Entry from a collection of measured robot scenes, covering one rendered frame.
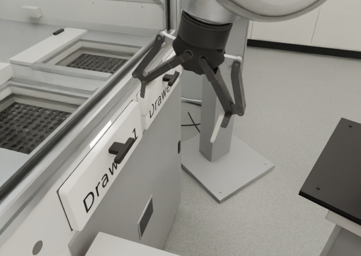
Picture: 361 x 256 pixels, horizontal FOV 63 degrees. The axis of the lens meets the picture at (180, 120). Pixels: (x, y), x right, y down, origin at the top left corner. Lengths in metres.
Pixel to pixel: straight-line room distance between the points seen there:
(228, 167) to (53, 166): 1.40
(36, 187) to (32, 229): 0.07
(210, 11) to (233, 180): 1.42
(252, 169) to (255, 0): 1.65
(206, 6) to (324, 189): 0.52
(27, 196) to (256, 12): 0.39
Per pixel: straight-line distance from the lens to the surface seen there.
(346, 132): 0.96
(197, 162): 1.81
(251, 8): 0.20
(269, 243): 1.58
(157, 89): 0.81
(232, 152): 1.90
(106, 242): 0.65
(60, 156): 0.51
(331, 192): 0.77
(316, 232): 1.69
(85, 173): 0.55
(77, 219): 0.58
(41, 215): 0.52
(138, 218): 0.96
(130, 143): 0.61
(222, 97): 0.48
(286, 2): 0.20
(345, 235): 0.86
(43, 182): 0.50
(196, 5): 0.40
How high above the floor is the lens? 1.30
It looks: 36 degrees down
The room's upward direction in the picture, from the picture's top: straight up
